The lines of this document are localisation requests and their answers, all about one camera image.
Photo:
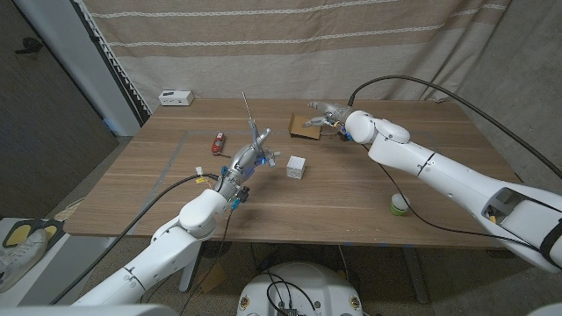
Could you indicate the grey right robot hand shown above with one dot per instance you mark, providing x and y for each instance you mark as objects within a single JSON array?
[{"x": 336, "y": 113}]

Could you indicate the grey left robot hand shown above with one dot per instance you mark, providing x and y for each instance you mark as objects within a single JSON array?
[{"x": 241, "y": 164}]

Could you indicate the brown paper bag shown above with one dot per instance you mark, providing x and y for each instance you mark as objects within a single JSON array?
[{"x": 298, "y": 128}]

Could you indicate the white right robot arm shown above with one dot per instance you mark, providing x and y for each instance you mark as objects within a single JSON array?
[{"x": 439, "y": 171}]

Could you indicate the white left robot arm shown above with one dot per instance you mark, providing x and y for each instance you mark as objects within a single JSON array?
[{"x": 175, "y": 246}]

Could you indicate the white cube block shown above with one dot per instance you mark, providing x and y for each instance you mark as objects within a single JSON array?
[{"x": 296, "y": 167}]

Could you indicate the white and green ball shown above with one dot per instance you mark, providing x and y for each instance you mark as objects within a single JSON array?
[{"x": 398, "y": 205}]

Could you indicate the small red pocket tool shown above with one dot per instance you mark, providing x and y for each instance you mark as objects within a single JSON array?
[{"x": 218, "y": 143}]

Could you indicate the beige striped curtain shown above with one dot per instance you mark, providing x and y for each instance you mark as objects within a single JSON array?
[{"x": 281, "y": 52}]

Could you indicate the white power strip box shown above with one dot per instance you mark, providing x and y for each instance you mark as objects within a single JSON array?
[{"x": 175, "y": 97}]

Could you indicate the brown cardboard piece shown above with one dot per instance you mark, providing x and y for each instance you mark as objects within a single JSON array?
[{"x": 213, "y": 278}]

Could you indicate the white table leg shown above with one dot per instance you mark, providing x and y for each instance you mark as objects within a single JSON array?
[
  {"x": 415, "y": 272},
  {"x": 188, "y": 277}
]

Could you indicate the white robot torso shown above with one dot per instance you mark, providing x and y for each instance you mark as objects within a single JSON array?
[{"x": 316, "y": 281}]

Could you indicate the black triangle-edged trim strip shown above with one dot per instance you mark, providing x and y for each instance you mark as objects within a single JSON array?
[{"x": 114, "y": 66}]

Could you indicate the yellow black pad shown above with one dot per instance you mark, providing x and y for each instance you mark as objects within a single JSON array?
[
  {"x": 17, "y": 234},
  {"x": 55, "y": 230}
]

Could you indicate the white sneaker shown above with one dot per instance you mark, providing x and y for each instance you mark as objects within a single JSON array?
[{"x": 17, "y": 259}]

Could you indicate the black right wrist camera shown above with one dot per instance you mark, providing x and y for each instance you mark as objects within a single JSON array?
[{"x": 344, "y": 136}]

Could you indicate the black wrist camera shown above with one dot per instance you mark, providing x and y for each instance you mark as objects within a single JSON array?
[
  {"x": 242, "y": 192},
  {"x": 344, "y": 136}
]

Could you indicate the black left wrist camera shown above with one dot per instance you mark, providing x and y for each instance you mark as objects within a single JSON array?
[{"x": 242, "y": 192}]

